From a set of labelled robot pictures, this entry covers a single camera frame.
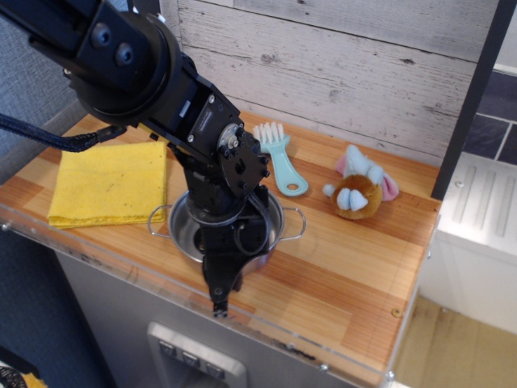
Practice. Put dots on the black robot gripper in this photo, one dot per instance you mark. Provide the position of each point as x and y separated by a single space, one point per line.
233 230

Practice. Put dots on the stainless steel pot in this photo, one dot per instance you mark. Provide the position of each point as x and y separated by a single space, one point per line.
182 228

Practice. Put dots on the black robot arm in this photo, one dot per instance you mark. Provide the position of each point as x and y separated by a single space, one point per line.
128 69

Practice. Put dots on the yellow folded towel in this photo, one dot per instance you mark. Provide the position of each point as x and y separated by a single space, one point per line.
110 185

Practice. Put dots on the clear acrylic table edge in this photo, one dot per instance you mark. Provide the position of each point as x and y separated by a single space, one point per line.
370 266

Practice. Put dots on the grey toy fridge cabinet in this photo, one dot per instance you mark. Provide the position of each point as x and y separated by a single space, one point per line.
285 337

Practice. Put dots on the silver dispenser button panel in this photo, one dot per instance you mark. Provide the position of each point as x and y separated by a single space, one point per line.
183 361

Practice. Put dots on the light blue dish brush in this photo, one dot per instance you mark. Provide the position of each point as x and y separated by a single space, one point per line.
273 140

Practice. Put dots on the brown and blue plush toy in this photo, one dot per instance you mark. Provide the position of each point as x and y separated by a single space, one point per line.
363 187

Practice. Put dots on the yellow object bottom left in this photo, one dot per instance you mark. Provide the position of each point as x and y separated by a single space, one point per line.
32 381

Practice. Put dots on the white ribbed drainboard unit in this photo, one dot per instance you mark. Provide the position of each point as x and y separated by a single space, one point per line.
471 268

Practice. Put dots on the black vertical post right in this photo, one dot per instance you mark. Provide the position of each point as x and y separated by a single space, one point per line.
481 76

